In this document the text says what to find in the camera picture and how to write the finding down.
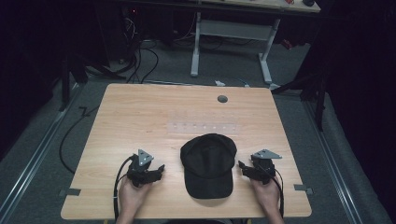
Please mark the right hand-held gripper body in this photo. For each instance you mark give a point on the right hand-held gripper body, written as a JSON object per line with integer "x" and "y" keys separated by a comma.
{"x": 264, "y": 169}

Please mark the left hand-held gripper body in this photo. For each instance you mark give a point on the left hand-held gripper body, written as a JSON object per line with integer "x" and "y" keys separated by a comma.
{"x": 140, "y": 169}

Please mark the black baseball cap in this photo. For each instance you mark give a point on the black baseball cap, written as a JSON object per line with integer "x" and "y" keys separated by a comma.
{"x": 208, "y": 166}

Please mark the person's right hand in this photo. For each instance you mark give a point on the person's right hand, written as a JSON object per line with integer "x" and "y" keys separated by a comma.
{"x": 266, "y": 196}

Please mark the person's left hand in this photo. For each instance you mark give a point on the person's left hand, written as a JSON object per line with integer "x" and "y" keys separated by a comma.
{"x": 132, "y": 197}

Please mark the grey tape piece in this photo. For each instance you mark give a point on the grey tape piece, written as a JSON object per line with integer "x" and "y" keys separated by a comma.
{"x": 302, "y": 188}
{"x": 71, "y": 192}

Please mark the small white floor object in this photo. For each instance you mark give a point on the small white floor object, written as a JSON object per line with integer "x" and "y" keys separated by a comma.
{"x": 219, "y": 83}

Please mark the black stand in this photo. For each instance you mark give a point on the black stand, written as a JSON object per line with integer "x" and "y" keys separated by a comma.
{"x": 314, "y": 90}
{"x": 73, "y": 71}

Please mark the small red object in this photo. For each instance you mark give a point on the small red object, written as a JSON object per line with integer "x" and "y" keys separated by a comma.
{"x": 287, "y": 44}

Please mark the black computer mouse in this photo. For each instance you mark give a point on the black computer mouse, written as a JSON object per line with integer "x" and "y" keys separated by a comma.
{"x": 308, "y": 2}

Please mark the metal floor rail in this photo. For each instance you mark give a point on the metal floor rail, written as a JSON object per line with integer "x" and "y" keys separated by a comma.
{"x": 334, "y": 168}
{"x": 29, "y": 168}

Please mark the white metal desk frame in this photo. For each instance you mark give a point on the white metal desk frame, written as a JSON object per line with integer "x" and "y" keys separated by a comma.
{"x": 232, "y": 30}

